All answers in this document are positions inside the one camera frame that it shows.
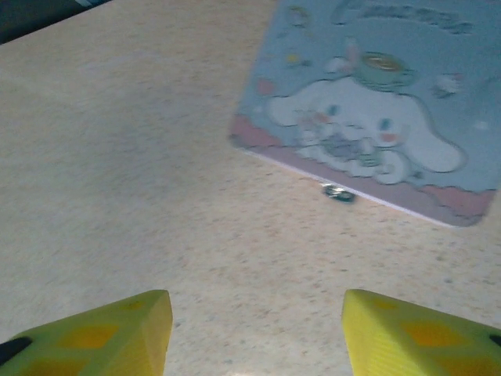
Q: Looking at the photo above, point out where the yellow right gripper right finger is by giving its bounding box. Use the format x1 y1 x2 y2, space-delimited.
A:
341 288 501 376

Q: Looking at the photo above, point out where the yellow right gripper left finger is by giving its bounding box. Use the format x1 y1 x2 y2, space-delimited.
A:
0 289 174 376

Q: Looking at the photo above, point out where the small teal padlock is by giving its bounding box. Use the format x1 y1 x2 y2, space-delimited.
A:
321 183 358 204

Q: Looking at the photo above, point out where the blue cartoon print tin box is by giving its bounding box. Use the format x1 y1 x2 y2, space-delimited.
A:
227 0 501 229

